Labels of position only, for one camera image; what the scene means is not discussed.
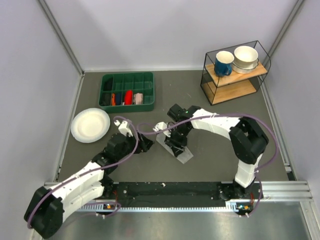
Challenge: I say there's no black wire wooden shelf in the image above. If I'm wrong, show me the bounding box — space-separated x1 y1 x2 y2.
200 40 271 106

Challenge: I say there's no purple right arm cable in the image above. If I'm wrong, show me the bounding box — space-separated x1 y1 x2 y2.
137 112 280 218

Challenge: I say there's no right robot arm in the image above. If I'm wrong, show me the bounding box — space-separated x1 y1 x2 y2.
156 104 269 200

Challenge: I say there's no green compartment organizer box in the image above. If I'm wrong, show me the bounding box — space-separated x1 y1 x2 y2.
98 72 156 114

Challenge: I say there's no white bowl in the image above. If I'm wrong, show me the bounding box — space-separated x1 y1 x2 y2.
232 45 259 74

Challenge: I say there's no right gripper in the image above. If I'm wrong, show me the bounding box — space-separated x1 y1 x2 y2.
164 124 192 158

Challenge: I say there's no blue mug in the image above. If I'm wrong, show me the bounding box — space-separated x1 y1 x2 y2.
214 50 235 77

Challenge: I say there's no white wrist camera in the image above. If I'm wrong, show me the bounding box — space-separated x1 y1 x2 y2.
153 121 171 137
114 120 133 137

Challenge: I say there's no red rolled garment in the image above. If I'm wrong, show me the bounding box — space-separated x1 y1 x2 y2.
124 90 133 105

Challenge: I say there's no pink rolled garment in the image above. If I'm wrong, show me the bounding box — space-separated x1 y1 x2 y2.
133 93 144 105

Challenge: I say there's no white cable duct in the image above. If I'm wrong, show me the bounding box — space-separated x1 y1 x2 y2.
76 199 251 213

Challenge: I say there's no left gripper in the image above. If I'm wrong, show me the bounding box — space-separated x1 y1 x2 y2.
116 130 155 161

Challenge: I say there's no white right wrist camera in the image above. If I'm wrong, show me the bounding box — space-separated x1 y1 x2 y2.
153 121 171 137

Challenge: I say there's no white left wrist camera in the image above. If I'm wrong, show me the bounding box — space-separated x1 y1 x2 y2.
114 120 133 137

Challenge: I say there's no white underwear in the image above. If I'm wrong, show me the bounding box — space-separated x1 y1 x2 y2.
156 133 194 164

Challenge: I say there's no aluminium frame rail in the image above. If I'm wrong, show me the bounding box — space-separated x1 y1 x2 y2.
95 181 312 202

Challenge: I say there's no orange and blue rolled garment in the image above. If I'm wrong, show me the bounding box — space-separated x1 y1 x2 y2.
111 92 122 106

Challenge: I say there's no white paper plate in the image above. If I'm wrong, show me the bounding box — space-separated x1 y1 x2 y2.
70 108 111 144

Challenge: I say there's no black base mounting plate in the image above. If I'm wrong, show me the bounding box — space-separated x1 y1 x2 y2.
111 181 260 207

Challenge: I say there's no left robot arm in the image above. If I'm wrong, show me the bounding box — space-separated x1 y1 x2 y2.
24 133 154 239

